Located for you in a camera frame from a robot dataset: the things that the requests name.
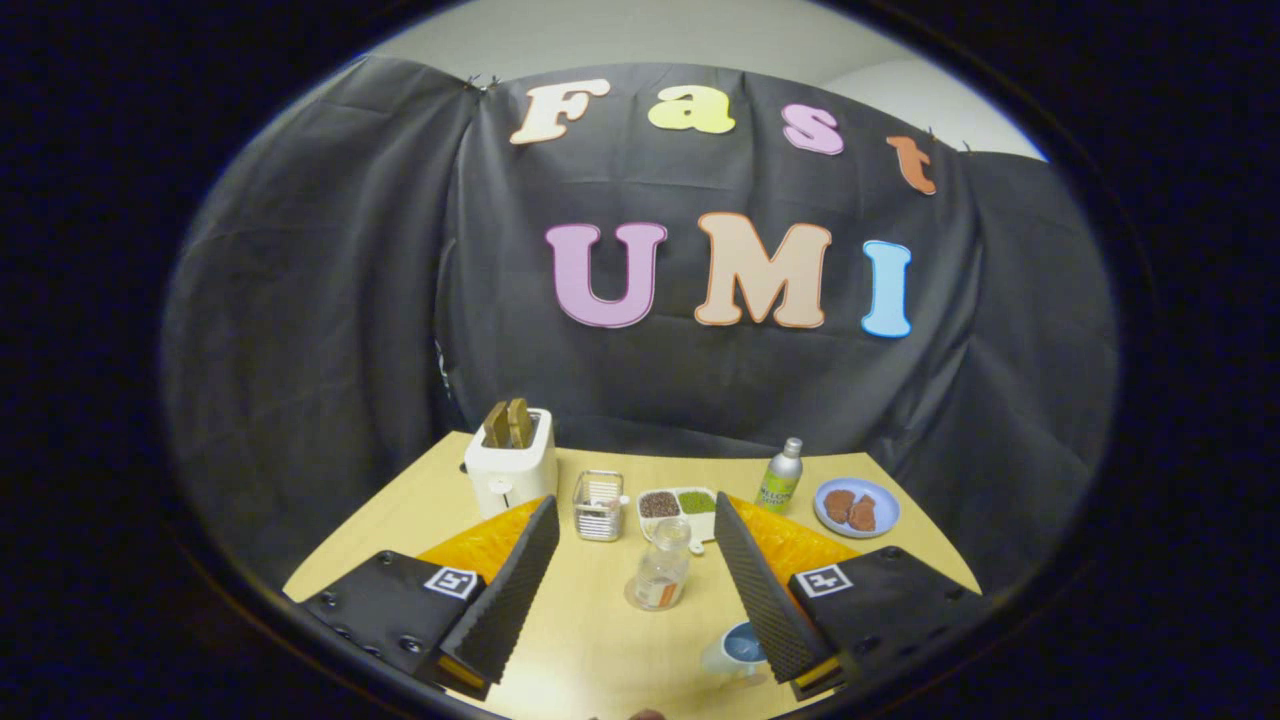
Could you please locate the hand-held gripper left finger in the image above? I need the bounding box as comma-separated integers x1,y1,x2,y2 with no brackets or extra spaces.
299,494,562,702

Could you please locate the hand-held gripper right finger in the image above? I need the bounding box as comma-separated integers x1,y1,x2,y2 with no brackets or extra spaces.
712,491,987,702

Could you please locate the white cup blue inside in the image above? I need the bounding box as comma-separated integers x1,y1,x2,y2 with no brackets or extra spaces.
699,620,772,688

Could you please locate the clear juice bottle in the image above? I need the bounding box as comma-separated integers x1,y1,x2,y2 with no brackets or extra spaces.
625,517,694,612

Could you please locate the green metal bottle silver cap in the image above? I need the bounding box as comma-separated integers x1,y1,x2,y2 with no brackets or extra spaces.
755,437,805,515

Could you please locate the wooden table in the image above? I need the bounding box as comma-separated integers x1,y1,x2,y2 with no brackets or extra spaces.
283,430,982,720

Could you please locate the white toaster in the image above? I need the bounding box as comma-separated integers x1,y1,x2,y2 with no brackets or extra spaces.
463,406,559,520

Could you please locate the metal mesh basket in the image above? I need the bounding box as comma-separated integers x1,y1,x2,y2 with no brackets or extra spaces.
572,470,630,543

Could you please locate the white divided bean dish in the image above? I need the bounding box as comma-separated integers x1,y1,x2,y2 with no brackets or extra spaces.
637,486,722,557

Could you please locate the blue plate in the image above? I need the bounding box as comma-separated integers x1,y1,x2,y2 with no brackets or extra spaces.
813,477,901,540

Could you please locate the black backdrop cloth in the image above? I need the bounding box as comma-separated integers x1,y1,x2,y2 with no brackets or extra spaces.
160,55,1119,603

